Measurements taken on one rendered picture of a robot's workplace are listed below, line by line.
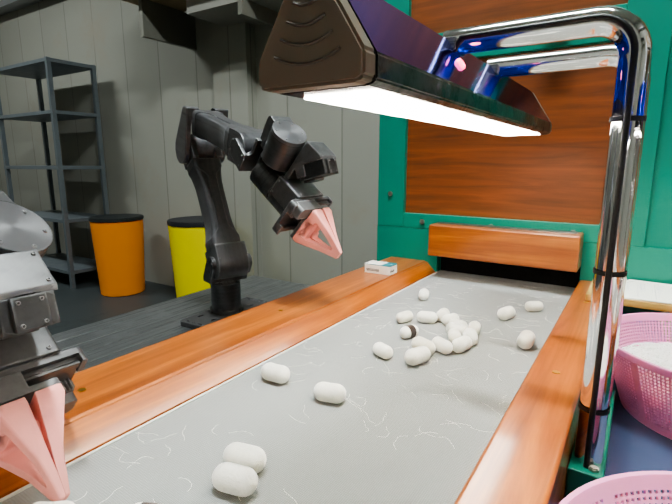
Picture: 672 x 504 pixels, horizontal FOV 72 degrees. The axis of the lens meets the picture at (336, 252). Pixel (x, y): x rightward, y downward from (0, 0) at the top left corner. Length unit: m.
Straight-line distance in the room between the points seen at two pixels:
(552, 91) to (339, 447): 0.81
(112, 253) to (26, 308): 3.39
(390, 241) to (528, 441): 0.78
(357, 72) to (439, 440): 0.34
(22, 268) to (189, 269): 2.65
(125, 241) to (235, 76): 1.46
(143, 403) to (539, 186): 0.83
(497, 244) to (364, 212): 1.77
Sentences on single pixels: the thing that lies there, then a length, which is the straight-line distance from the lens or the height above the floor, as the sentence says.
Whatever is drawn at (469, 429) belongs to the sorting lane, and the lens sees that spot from 0.50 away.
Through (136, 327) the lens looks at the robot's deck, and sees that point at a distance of 1.02.
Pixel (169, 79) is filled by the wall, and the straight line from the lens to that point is 3.82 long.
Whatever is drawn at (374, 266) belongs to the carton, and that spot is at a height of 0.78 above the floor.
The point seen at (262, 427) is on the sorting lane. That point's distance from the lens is 0.49.
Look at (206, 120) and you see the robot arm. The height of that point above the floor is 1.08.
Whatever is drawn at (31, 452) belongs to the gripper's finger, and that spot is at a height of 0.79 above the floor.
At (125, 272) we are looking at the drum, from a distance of 3.79.
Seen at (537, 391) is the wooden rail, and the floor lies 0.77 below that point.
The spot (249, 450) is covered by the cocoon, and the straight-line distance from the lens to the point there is 0.42.
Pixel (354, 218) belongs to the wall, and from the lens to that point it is 2.75.
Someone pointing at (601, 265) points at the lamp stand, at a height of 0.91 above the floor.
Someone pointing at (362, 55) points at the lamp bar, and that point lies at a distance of 0.28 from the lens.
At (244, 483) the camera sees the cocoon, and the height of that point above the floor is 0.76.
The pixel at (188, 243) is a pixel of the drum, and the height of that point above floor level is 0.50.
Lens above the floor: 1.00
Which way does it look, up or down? 11 degrees down
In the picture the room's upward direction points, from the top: straight up
